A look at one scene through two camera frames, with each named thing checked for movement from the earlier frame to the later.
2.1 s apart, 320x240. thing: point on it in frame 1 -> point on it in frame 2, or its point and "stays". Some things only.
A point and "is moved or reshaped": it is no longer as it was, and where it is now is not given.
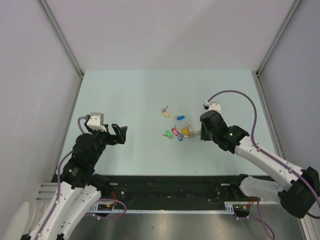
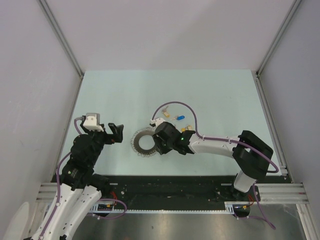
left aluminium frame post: [63, 36] stays
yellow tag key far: [164, 110] stays
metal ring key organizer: [197, 134] is moved or reshaped
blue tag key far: [178, 117] stays
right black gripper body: [207, 135] -> [162, 146]
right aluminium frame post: [278, 36] stays
